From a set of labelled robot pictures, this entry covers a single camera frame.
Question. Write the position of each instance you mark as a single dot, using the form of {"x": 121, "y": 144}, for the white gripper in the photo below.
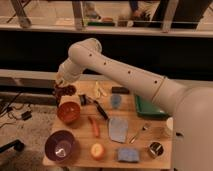
{"x": 64, "y": 77}

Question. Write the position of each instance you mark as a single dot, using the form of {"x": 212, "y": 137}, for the dark red grape bunch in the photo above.
{"x": 67, "y": 90}

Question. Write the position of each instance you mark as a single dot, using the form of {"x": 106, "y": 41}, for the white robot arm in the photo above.
{"x": 190, "y": 107}

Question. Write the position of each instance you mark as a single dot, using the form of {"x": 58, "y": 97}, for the red bowl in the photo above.
{"x": 68, "y": 110}

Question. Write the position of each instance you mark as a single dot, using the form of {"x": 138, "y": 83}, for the purple bowl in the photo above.
{"x": 60, "y": 146}

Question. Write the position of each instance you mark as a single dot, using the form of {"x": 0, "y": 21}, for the peeled banana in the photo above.
{"x": 99, "y": 91}

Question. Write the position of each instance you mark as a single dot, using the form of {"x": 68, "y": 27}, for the black power adapter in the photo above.
{"x": 26, "y": 115}

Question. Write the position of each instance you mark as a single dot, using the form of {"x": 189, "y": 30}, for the black rectangular block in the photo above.
{"x": 120, "y": 90}

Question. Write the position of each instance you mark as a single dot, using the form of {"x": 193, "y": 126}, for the small blue cloth piece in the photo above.
{"x": 115, "y": 101}

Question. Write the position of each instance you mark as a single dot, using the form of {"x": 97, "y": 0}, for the orange carrot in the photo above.
{"x": 95, "y": 126}

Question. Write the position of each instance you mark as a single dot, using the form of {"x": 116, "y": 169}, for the grey blue cloth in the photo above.
{"x": 117, "y": 128}

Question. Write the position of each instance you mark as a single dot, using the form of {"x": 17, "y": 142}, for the red yellow apple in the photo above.
{"x": 97, "y": 151}

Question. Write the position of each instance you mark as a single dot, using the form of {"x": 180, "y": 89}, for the black chair base leg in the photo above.
{"x": 16, "y": 144}

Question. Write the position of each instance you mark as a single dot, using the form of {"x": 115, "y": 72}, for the green tray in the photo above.
{"x": 147, "y": 109}

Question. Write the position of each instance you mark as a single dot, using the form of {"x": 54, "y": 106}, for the blue sponge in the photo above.
{"x": 128, "y": 155}

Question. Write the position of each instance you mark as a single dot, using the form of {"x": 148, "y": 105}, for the white cup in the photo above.
{"x": 169, "y": 126}

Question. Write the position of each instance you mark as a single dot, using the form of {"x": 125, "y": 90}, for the silver metal can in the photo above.
{"x": 155, "y": 149}

